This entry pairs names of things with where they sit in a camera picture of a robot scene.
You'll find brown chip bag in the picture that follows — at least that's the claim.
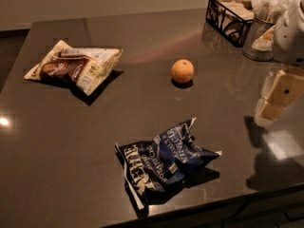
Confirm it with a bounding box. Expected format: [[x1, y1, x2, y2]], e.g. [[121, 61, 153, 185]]
[[24, 40, 123, 96]]

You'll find orange fruit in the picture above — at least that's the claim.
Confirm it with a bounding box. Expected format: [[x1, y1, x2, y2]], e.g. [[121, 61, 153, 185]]
[[171, 59, 194, 84]]

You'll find black wire napkin holder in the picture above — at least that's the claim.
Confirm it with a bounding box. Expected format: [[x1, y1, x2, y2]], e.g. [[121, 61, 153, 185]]
[[206, 0, 254, 48]]

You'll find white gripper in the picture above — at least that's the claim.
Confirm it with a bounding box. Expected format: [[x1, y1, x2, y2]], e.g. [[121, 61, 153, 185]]
[[255, 0, 304, 127]]

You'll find blue kettle chip bag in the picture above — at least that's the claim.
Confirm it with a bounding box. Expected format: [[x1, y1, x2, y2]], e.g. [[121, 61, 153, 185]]
[[115, 118, 222, 210]]

